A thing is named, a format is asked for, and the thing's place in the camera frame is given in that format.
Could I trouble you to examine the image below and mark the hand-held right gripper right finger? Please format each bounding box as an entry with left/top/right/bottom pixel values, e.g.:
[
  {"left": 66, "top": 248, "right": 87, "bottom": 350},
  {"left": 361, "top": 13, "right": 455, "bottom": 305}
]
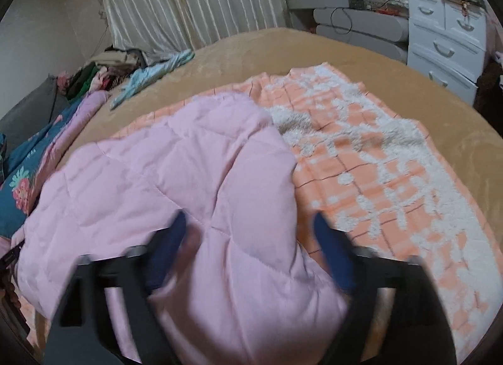
[{"left": 313, "top": 214, "right": 457, "bottom": 365}]

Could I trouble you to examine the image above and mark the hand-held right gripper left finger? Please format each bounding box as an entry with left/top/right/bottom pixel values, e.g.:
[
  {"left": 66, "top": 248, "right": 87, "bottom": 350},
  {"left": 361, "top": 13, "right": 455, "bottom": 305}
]
[{"left": 43, "top": 211, "right": 188, "bottom": 365}]

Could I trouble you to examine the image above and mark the pink padded jacket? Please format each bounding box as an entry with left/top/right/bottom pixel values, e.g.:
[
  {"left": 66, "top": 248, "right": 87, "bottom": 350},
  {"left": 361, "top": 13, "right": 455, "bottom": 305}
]
[{"left": 12, "top": 92, "right": 350, "bottom": 365}]

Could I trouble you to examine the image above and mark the pile of mixed clothes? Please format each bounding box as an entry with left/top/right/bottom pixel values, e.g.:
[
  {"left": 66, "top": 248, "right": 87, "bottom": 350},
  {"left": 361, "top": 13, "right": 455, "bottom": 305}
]
[{"left": 59, "top": 46, "right": 148, "bottom": 101}]

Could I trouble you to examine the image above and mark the orange and white blanket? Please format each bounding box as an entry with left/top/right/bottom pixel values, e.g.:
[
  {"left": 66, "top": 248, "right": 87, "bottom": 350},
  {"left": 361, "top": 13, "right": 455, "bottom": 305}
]
[{"left": 19, "top": 62, "right": 492, "bottom": 362}]

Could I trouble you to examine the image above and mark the blue floral quilt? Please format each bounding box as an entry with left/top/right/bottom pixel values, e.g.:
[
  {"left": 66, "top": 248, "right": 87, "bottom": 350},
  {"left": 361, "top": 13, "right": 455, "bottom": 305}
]
[{"left": 0, "top": 90, "right": 111, "bottom": 240}]

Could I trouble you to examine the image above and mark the light blue cloth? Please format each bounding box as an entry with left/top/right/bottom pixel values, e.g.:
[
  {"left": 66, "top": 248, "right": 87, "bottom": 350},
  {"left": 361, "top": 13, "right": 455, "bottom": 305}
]
[{"left": 110, "top": 49, "right": 195, "bottom": 110}]

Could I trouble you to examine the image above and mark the grey headboard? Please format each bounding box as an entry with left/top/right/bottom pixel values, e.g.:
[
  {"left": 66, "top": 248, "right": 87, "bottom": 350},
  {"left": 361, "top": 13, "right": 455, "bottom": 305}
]
[{"left": 0, "top": 74, "right": 71, "bottom": 150}]

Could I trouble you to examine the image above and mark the tan bed cover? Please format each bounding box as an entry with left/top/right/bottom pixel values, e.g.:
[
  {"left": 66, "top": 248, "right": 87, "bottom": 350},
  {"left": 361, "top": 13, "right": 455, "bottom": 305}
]
[{"left": 0, "top": 27, "right": 503, "bottom": 365}]

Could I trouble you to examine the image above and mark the white drawer chest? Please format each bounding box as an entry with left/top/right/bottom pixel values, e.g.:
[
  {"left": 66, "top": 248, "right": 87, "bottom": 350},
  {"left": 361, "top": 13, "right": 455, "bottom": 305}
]
[{"left": 406, "top": 0, "right": 490, "bottom": 106}]

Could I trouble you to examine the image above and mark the grey dressing table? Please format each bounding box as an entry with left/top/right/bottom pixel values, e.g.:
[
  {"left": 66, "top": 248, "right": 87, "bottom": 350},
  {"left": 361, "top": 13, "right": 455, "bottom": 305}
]
[{"left": 286, "top": 0, "right": 410, "bottom": 63}]

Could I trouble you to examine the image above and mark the white striped curtain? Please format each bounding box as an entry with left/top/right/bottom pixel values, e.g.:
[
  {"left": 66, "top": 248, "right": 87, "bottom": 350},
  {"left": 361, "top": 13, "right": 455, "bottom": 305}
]
[{"left": 94, "top": 0, "right": 289, "bottom": 61}]

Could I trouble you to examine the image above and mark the black cable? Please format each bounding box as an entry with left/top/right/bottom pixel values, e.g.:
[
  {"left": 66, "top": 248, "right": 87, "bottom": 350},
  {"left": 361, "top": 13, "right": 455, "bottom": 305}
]
[{"left": 330, "top": 7, "right": 354, "bottom": 34}]

